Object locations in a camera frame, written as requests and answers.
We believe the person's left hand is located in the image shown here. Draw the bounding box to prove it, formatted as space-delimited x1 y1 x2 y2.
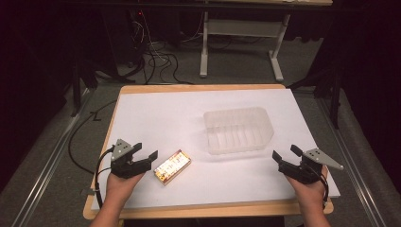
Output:
105 171 147 206

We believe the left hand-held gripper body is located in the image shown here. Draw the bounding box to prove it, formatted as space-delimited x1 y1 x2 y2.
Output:
110 138 152 180

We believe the yellow and red printed box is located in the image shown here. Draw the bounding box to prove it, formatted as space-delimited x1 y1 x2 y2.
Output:
153 148 192 186

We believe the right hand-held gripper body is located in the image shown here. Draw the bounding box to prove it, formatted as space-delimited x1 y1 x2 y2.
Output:
277 148 345 185

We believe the white table sheet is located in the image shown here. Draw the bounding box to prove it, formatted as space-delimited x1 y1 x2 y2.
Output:
91 88 341 212

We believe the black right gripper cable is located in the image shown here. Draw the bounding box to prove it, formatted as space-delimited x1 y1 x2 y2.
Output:
311 166 330 210

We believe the tangle of floor cables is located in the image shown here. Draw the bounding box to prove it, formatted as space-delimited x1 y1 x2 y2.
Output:
126 9 195 86

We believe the person's right hand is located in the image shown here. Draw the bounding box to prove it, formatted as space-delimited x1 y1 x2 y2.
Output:
285 165 330 207

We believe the long black floor cable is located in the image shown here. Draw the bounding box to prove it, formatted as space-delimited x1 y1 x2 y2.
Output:
67 99 118 175

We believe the white-framed desk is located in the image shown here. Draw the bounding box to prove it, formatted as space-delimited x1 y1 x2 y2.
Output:
195 0 334 83

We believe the black metal stand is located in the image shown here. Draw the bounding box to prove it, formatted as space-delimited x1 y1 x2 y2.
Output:
70 58 99 118
287 67 344 131

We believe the clear plastic container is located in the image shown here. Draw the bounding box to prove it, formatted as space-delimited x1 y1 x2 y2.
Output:
202 106 275 156

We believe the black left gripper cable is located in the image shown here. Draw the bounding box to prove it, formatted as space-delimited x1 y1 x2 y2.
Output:
94 145 115 210

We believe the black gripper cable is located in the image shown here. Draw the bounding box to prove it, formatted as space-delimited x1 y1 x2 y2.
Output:
311 166 330 210
94 145 115 210

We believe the metal floor rail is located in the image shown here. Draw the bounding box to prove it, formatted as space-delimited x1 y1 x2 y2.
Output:
317 96 390 227
11 88 93 227

